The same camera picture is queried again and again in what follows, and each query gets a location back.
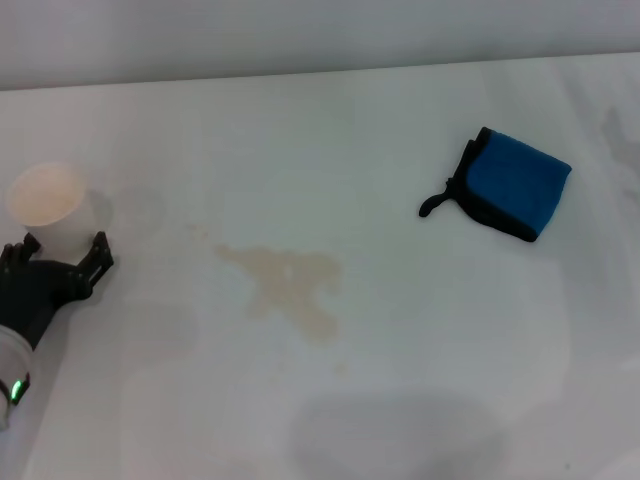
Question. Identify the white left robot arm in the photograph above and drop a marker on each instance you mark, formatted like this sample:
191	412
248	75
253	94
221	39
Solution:
12	370

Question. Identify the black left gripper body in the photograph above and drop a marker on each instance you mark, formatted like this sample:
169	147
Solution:
35	295

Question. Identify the brown water stain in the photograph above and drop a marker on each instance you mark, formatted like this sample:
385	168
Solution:
285	280

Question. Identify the white paper cup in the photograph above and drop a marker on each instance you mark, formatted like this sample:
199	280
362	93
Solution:
60	215

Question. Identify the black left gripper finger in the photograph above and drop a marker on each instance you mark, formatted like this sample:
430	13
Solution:
95	265
22	250

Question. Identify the blue rag with black trim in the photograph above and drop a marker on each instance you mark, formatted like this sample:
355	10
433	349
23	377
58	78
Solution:
515	187

